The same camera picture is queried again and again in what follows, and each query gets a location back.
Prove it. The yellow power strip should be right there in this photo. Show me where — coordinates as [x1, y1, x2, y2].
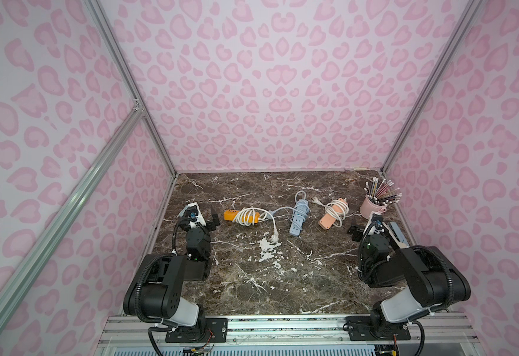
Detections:
[223, 208, 260, 226]

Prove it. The white cord of yellow strip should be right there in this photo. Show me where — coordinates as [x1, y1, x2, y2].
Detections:
[231, 206, 297, 243]

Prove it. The white cord of pink strip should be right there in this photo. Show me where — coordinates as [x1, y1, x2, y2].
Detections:
[312, 196, 350, 228]

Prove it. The light blue power strip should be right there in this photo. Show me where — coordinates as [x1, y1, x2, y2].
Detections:
[289, 199, 311, 237]

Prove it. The pink power strip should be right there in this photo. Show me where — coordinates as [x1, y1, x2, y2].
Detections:
[318, 198, 349, 230]

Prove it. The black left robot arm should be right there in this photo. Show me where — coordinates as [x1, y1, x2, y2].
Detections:
[123, 212, 220, 338]

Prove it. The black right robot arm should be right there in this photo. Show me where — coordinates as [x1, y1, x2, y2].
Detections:
[348, 214, 472, 333]

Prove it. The wooden grey block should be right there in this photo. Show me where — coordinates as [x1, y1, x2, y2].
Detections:
[388, 222, 410, 246]

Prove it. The pink pen cup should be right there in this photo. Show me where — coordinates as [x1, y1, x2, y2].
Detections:
[359, 196, 386, 220]

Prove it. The bundle of pens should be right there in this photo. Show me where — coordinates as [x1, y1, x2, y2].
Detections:
[365, 177, 402, 206]

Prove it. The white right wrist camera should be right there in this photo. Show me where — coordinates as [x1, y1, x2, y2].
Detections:
[366, 212, 385, 235]

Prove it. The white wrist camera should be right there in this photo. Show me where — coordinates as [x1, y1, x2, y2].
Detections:
[179, 203, 204, 220]
[366, 212, 385, 235]

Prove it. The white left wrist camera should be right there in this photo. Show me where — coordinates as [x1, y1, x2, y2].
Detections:
[179, 203, 204, 220]

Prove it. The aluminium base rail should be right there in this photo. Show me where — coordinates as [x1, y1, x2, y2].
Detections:
[95, 312, 485, 355]

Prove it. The aluminium diagonal frame bar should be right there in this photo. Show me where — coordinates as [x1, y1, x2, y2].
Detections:
[0, 108, 145, 335]

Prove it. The aluminium corner frame post left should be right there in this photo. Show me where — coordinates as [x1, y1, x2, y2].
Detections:
[84, 0, 178, 178]

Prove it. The aluminium corner frame post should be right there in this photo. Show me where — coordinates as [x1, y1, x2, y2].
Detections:
[381, 0, 486, 177]
[84, 0, 178, 178]

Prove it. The aluminium corner frame post right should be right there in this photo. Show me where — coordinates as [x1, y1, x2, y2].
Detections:
[381, 0, 486, 177]

